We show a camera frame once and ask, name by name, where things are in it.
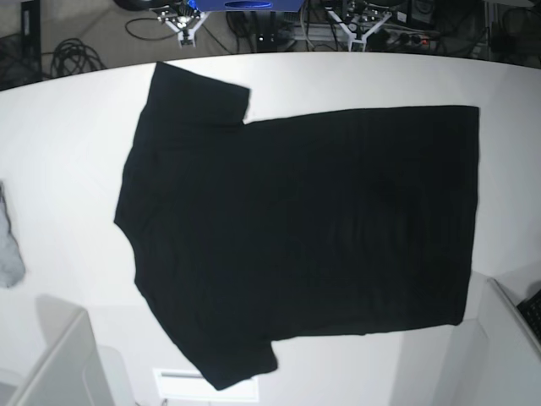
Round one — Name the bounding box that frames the black T-shirt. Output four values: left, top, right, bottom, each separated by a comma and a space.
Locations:
114, 63, 480, 390

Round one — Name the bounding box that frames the blue box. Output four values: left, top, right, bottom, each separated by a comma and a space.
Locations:
190, 0, 304, 12

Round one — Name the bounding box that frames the white partition panel left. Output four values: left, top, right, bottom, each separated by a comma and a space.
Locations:
1, 295, 137, 405

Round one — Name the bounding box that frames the white partition panel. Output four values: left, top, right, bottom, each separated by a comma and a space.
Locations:
432, 279, 540, 405
1, 295, 137, 405

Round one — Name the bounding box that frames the grey cloth at left edge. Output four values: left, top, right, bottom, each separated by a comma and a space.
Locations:
0, 183, 26, 288

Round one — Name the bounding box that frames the white partition panel right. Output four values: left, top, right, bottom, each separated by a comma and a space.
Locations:
432, 279, 540, 405

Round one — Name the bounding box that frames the black keyboard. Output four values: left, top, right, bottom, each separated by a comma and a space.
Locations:
517, 291, 541, 342

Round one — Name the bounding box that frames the coiled black cable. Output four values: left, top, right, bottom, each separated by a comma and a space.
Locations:
50, 37, 105, 77

